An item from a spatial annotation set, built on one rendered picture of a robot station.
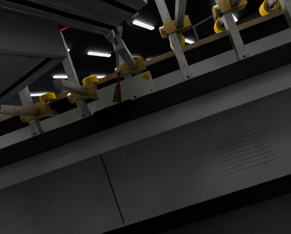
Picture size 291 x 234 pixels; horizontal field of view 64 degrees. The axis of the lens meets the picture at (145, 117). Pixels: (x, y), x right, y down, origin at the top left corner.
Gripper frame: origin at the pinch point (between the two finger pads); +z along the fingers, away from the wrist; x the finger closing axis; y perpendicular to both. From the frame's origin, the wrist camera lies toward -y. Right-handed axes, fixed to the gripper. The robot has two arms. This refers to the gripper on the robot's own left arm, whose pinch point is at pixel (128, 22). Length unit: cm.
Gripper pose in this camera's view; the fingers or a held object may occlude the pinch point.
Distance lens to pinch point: 107.4
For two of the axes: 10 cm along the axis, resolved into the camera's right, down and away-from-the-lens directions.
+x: 1.2, 0.1, 9.9
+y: 9.3, -3.4, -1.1
